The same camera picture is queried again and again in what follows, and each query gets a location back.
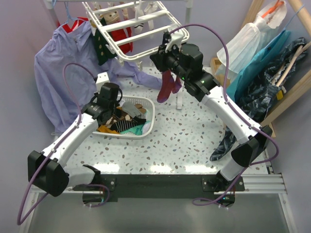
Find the white pleated hanging garment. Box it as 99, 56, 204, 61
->
226, 0, 287, 80

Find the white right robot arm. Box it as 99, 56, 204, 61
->
150, 44, 272, 191

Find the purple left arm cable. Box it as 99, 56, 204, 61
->
16, 62, 111, 226

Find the red hanging sock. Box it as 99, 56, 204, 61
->
110, 27, 133, 54

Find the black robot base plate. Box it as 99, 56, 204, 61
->
73, 174, 245, 206

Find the lavender hanging shirt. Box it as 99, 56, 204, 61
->
34, 21, 162, 134

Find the white black-striped hanging sock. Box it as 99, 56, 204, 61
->
133, 4, 156, 39

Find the white clip sock hanger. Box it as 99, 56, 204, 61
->
81, 0, 190, 68

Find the light blue wire hanger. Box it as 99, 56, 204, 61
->
52, 0, 86, 26

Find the wooden clothes rack frame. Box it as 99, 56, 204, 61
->
209, 0, 311, 142

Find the brown patterned sock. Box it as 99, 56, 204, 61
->
105, 108, 132, 125

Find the mint green sock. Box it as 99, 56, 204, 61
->
121, 121, 151, 136

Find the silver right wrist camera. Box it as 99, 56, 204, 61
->
162, 30, 184, 52

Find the tan brown sock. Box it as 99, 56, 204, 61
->
135, 104, 147, 114

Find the dark green dotted sock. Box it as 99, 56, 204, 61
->
94, 29, 117, 66

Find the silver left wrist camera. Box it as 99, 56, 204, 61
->
95, 72, 109, 92

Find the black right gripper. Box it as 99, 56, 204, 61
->
150, 42, 189, 82

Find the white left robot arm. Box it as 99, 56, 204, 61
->
27, 83, 122, 197

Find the white perforated laundry basket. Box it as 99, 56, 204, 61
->
93, 96, 155, 139

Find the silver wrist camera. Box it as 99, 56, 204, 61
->
95, 72, 109, 92
162, 30, 184, 52

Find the teal hanging shirt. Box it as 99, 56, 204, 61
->
226, 30, 291, 102

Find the mustard yellow sock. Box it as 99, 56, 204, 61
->
97, 125, 120, 134

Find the dark blue patterned garment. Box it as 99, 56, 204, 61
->
209, 36, 311, 162

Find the red hanging garment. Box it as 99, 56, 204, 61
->
61, 17, 88, 33

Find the grey sock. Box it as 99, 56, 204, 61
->
121, 101, 144, 118

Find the black white striped sock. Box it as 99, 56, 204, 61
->
110, 117, 146, 133

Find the maroon orange-cuff sock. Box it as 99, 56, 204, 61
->
157, 70, 174, 103

